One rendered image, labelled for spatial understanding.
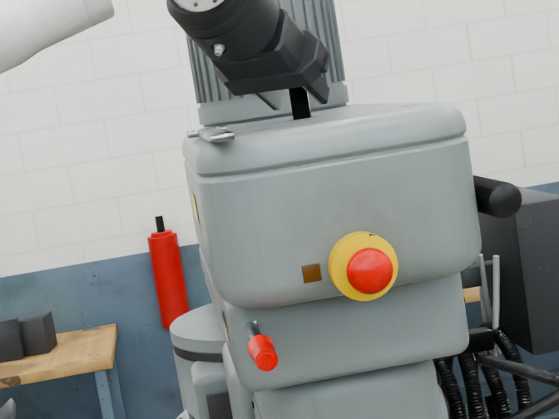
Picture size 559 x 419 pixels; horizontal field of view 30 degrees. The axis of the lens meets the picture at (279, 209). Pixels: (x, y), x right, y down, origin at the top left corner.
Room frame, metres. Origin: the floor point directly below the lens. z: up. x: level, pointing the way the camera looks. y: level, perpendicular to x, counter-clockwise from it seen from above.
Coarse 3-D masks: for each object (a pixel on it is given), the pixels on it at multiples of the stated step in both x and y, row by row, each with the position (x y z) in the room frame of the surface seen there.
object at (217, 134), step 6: (216, 126) 1.07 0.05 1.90; (222, 126) 1.06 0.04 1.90; (186, 132) 1.09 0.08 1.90; (192, 132) 1.06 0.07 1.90; (198, 132) 1.04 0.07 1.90; (204, 132) 0.96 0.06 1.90; (210, 132) 0.92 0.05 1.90; (216, 132) 0.89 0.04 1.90; (222, 132) 0.88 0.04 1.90; (228, 132) 0.86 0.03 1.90; (204, 138) 0.96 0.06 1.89; (210, 138) 0.86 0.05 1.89; (216, 138) 0.86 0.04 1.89; (222, 138) 0.86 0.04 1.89; (228, 138) 0.86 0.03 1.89; (234, 138) 0.86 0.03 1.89
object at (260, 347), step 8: (256, 320) 1.01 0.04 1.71; (248, 328) 0.98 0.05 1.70; (256, 328) 0.97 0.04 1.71; (256, 336) 0.91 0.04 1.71; (264, 336) 0.91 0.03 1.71; (248, 344) 0.92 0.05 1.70; (256, 344) 0.89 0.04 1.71; (264, 344) 0.88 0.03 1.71; (272, 344) 0.90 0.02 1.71; (256, 352) 0.87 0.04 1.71; (264, 352) 0.87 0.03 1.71; (272, 352) 0.87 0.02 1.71; (256, 360) 0.87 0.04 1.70; (264, 360) 0.87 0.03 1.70; (272, 360) 0.87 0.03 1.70; (264, 368) 0.87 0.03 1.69; (272, 368) 0.87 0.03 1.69
